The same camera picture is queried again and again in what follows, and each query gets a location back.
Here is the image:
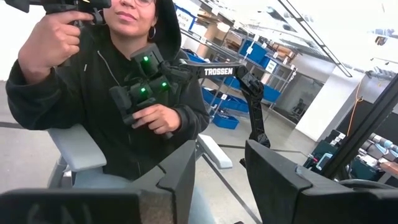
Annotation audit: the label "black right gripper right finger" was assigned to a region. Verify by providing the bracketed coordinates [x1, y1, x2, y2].
[244, 139, 371, 224]

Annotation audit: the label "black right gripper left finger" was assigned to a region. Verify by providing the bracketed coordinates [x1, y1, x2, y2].
[136, 139, 197, 224]

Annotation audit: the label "teal case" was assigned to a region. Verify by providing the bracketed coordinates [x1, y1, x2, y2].
[303, 139, 340, 174]

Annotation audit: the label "person's hand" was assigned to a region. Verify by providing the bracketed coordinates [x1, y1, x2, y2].
[131, 104, 182, 135]
[17, 11, 94, 85]

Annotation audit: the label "blue storage bin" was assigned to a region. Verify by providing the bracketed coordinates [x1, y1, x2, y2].
[262, 83, 282, 103]
[238, 39, 269, 65]
[183, 49, 208, 64]
[201, 87, 249, 113]
[211, 112, 240, 131]
[222, 76, 242, 91]

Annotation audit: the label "grey chair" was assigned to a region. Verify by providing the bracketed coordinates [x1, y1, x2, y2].
[46, 123, 234, 190]

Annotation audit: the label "metal shelving rack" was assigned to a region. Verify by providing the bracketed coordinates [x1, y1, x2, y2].
[174, 0, 312, 125]

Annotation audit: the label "white label card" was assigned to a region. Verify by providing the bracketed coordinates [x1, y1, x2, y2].
[264, 59, 278, 74]

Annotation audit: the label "person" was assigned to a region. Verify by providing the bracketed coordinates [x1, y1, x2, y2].
[5, 0, 218, 224]

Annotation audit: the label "cardboard box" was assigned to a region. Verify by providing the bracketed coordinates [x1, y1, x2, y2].
[203, 21, 231, 43]

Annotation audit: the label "blue white sign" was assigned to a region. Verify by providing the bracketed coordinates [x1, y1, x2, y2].
[175, 5, 197, 32]

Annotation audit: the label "black diagonal frame beam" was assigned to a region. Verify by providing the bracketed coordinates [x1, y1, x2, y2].
[322, 73, 398, 180]

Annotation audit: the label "orange cable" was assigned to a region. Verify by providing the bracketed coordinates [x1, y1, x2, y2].
[346, 79, 364, 138]

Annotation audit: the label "leader gripper handle green lights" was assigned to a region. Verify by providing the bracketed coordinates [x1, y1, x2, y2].
[108, 42, 181, 140]

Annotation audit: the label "black overhead rail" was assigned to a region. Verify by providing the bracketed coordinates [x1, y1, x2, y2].
[276, 0, 354, 78]

